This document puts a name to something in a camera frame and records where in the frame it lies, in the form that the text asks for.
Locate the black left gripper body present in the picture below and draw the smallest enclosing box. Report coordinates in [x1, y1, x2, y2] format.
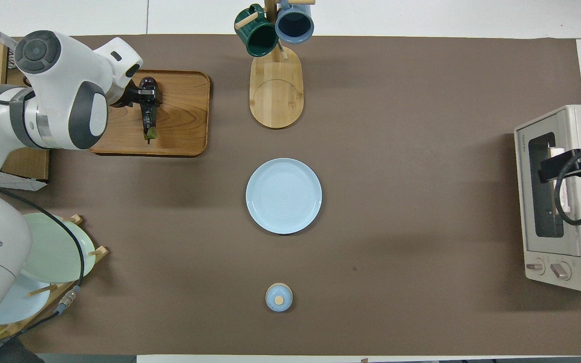
[113, 81, 143, 108]

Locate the dark purple eggplant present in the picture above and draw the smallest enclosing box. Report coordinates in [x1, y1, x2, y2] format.
[138, 77, 163, 143]

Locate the light blue dinner plate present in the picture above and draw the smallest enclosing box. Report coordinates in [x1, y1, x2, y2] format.
[246, 158, 322, 235]

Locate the wooden serving tray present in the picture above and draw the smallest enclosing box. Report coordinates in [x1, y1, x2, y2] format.
[89, 69, 211, 157]

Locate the wooden mug tree stand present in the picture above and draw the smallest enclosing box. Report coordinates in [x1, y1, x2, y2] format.
[234, 0, 316, 129]

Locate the dark green ceramic mug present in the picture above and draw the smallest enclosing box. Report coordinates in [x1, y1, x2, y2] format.
[234, 4, 279, 57]

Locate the wooden plate rack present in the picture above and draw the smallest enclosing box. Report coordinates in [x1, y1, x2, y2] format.
[0, 214, 109, 339]

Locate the blue ceramic mug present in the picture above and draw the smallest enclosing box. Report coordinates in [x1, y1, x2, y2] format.
[275, 0, 315, 44]

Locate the pale green plate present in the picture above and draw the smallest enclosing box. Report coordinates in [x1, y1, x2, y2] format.
[21, 213, 96, 283]

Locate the brown table mat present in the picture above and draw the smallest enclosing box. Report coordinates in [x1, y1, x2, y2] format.
[0, 34, 581, 356]

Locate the small blue lidded jar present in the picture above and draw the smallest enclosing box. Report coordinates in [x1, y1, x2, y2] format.
[265, 283, 293, 312]

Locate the light blue racked plate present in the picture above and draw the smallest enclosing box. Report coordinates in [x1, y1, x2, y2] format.
[0, 287, 51, 326]

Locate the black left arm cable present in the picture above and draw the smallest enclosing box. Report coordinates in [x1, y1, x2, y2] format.
[0, 91, 85, 363]

